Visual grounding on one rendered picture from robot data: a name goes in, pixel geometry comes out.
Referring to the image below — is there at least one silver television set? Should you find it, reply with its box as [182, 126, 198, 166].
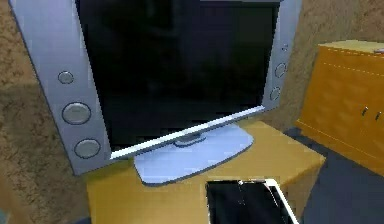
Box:
[8, 0, 303, 186]

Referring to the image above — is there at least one yellow wooden television stand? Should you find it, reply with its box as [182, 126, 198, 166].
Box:
[86, 119, 326, 224]

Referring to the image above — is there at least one orange wooden cupboard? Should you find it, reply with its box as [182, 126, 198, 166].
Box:
[295, 39, 384, 178]

